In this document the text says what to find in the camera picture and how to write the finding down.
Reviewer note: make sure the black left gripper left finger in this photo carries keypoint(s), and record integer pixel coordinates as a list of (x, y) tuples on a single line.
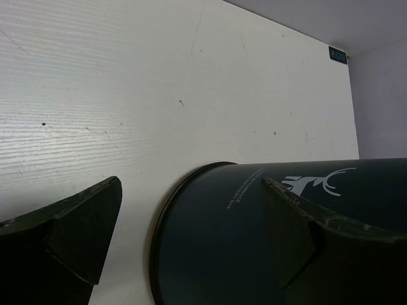
[(56, 254)]

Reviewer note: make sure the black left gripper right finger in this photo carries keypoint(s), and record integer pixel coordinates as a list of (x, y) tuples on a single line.
[(323, 257)]

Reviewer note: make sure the dark blue round bin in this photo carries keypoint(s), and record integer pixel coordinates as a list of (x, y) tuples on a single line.
[(210, 244)]

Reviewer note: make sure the right blue corner sticker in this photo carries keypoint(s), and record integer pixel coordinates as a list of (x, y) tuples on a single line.
[(338, 55)]

